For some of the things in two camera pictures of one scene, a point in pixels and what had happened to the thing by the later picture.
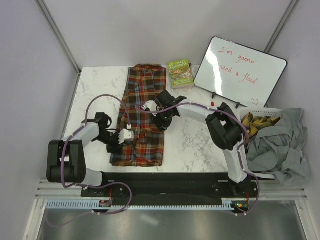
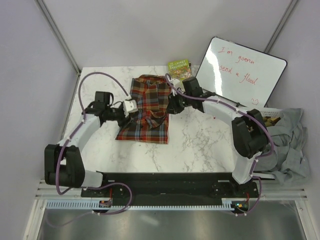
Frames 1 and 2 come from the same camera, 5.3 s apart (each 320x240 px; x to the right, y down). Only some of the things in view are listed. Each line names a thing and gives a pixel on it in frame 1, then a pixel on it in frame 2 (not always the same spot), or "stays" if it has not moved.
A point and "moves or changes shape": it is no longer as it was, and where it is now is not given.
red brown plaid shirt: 142,144 moves or changes shape
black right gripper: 162,125 -> 173,107
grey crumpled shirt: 278,150 stays
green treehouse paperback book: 180,74 stays
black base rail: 171,186 stays
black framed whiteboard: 239,73 stays
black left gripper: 116,148 -> 124,124
